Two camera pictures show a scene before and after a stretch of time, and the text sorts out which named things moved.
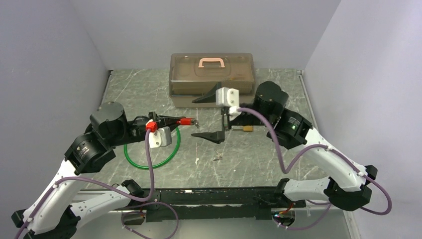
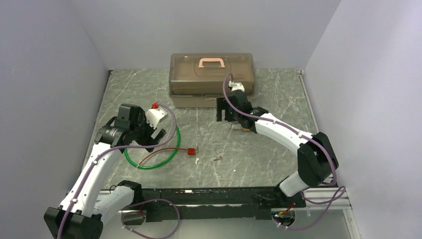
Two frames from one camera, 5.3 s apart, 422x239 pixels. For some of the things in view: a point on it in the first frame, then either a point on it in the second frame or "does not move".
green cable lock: (179, 131) does not move
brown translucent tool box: (192, 75) does not move
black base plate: (240, 204) does not move
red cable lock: (185, 121) → (191, 151)
